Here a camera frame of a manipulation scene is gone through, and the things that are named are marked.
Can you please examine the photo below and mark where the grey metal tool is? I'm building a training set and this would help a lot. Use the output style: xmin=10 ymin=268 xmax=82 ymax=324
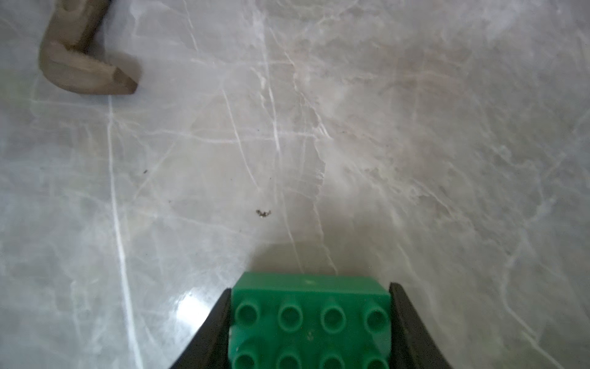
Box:
xmin=38 ymin=0 xmax=138 ymax=95

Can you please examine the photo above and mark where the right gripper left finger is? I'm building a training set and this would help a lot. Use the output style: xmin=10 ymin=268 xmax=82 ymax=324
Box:
xmin=171 ymin=288 xmax=231 ymax=369

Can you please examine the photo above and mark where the dark green lego brick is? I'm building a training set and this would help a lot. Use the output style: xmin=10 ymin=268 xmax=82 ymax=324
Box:
xmin=227 ymin=272 xmax=392 ymax=368

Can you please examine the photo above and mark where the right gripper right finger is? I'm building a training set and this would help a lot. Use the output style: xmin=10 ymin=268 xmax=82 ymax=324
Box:
xmin=389 ymin=282 xmax=452 ymax=369

